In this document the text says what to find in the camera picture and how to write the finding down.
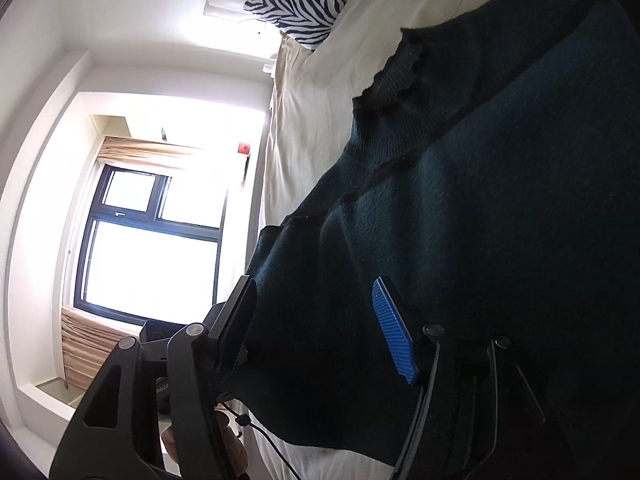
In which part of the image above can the beige curtain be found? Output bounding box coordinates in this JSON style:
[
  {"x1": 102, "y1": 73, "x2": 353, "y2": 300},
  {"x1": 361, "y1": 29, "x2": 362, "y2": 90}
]
[
  {"x1": 60, "y1": 306, "x2": 147, "y2": 392},
  {"x1": 96, "y1": 135, "x2": 243, "y2": 173}
]

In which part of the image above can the bed with beige sheet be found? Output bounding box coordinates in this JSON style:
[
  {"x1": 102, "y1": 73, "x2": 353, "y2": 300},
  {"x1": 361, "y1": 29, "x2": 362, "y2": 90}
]
[{"x1": 240, "y1": 0, "x2": 586, "y2": 480}]

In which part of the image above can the thin black cable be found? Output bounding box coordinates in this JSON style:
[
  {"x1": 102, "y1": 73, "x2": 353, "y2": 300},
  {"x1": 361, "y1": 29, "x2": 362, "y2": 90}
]
[{"x1": 215, "y1": 400, "x2": 302, "y2": 480}]

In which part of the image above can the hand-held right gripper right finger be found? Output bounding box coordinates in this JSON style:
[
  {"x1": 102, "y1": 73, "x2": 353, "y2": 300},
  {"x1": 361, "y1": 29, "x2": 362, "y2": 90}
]
[{"x1": 372, "y1": 276, "x2": 566, "y2": 480}]

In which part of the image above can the person's left hand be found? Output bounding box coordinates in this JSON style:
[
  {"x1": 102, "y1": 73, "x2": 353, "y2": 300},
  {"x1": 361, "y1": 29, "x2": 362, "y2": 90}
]
[{"x1": 161, "y1": 406, "x2": 251, "y2": 480}]

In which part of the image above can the dark framed window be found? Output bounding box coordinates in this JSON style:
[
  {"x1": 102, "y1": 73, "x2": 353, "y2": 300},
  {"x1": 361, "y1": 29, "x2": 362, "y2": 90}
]
[{"x1": 73, "y1": 162, "x2": 229, "y2": 324}]

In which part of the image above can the dark green knit sweater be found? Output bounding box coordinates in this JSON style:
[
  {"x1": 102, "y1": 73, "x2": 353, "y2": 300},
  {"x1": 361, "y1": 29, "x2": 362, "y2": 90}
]
[{"x1": 220, "y1": 0, "x2": 640, "y2": 480}]

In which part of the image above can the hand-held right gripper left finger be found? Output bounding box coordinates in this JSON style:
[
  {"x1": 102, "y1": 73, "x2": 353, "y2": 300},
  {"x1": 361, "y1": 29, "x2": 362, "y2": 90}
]
[{"x1": 50, "y1": 275, "x2": 259, "y2": 480}]

